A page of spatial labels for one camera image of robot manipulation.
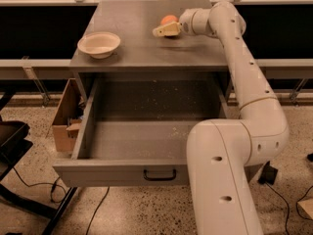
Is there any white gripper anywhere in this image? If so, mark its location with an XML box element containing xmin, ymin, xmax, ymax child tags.
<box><xmin>153</xmin><ymin>8</ymin><xmax>210</xmax><ymax>37</ymax></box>

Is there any orange fruit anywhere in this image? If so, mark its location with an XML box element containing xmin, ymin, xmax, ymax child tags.
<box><xmin>160</xmin><ymin>15</ymin><xmax>178</xmax><ymax>25</ymax></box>

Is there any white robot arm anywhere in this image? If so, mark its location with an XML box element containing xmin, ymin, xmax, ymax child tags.
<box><xmin>153</xmin><ymin>1</ymin><xmax>290</xmax><ymax>235</ymax></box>

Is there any grey open drawer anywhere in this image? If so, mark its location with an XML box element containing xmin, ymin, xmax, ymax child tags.
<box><xmin>54</xmin><ymin>77</ymin><xmax>227</xmax><ymax>187</ymax></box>

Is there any grey cabinet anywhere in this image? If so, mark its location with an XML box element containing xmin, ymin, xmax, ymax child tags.
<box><xmin>69</xmin><ymin>0</ymin><xmax>227</xmax><ymax>98</ymax></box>

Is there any white paper bowl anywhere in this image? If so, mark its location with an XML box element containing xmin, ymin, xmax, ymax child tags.
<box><xmin>77</xmin><ymin>32</ymin><xmax>121</xmax><ymax>59</ymax></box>

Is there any cardboard box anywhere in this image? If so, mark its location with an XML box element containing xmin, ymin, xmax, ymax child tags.
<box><xmin>52</xmin><ymin>78</ymin><xmax>85</xmax><ymax>152</ymax></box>

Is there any black power adapter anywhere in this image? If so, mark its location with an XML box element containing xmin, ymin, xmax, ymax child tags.
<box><xmin>258</xmin><ymin>162</ymin><xmax>278</xmax><ymax>185</ymax></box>

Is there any grey rail barrier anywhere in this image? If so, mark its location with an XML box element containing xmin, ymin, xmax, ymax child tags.
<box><xmin>0</xmin><ymin>0</ymin><xmax>313</xmax><ymax>83</ymax></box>

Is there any black drawer handle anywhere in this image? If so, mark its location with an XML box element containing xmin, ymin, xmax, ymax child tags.
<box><xmin>143</xmin><ymin>169</ymin><xmax>177</xmax><ymax>181</ymax></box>

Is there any black cable under drawer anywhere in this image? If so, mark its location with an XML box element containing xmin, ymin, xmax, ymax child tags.
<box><xmin>84</xmin><ymin>186</ymin><xmax>111</xmax><ymax>235</ymax></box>

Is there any black cable right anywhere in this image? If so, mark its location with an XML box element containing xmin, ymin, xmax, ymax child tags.
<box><xmin>265</xmin><ymin>182</ymin><xmax>291</xmax><ymax>235</ymax></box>

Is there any black stand frame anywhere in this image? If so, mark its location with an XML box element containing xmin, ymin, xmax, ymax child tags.
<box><xmin>0</xmin><ymin>95</ymin><xmax>67</xmax><ymax>235</ymax></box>

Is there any black cable left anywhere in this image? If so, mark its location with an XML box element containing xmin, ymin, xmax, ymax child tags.
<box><xmin>12</xmin><ymin>165</ymin><xmax>67</xmax><ymax>204</ymax></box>

